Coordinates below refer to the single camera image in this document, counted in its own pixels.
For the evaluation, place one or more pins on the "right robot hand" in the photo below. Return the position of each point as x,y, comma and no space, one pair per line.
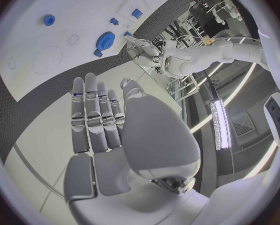
153,135

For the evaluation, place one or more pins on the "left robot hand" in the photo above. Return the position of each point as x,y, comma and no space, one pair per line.
143,50

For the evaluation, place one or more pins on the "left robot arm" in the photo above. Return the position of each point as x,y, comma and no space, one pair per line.
200,57

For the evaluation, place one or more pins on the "white task board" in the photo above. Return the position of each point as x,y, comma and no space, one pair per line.
78,9

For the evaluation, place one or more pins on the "blue block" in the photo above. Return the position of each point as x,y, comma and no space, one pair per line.
128,34

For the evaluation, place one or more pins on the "blue short cylinder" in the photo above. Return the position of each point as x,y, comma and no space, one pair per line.
137,13

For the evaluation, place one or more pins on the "small blue peg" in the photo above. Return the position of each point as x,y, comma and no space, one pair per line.
114,21

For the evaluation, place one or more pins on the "small blue gear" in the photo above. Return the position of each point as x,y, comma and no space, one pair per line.
98,53

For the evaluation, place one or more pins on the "cardboard box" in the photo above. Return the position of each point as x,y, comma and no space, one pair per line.
208,41

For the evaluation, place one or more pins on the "glowing light bar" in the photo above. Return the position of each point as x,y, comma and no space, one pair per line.
222,123

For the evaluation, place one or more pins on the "black desk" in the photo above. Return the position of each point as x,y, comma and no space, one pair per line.
209,21

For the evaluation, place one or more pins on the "blue round plug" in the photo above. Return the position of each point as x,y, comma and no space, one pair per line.
49,20

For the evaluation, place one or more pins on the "metal frame rack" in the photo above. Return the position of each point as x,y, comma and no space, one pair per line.
184,87

